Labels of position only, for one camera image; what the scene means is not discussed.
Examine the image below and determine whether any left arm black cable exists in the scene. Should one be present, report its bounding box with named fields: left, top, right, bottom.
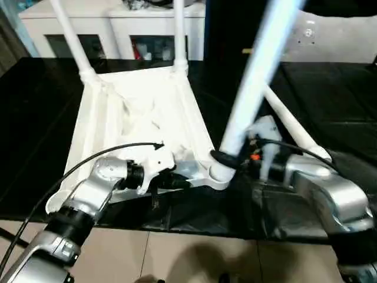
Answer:
left=0, top=141, right=166, bottom=266

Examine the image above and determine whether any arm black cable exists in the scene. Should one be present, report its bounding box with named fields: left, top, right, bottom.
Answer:
left=257, top=139, right=334, bottom=163
left=0, top=141, right=166, bottom=266

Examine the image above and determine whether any beige curtain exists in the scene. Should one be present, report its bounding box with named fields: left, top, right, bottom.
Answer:
left=0, top=8, right=31, bottom=78

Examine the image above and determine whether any white plastic table top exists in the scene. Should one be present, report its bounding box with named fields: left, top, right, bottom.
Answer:
left=45, top=66, right=237, bottom=215

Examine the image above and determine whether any white plastic table leg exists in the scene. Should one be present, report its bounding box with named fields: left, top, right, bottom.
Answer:
left=173, top=0, right=190, bottom=77
left=263, top=84, right=333, bottom=163
left=219, top=0, right=307, bottom=162
left=48, top=0, right=100, bottom=85

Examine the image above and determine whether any white cabinet with glass doors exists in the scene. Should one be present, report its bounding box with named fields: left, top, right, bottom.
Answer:
left=18, top=0, right=206, bottom=62

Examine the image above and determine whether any black mat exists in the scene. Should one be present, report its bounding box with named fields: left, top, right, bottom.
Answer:
left=0, top=57, right=377, bottom=246

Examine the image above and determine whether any grey cushion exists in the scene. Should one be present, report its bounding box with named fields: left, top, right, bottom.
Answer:
left=279, top=8, right=377, bottom=64

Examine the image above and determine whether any dark olive round object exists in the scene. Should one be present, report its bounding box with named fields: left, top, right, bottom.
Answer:
left=137, top=273, right=166, bottom=283

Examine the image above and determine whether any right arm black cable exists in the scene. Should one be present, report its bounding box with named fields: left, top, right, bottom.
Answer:
left=257, top=139, right=334, bottom=163

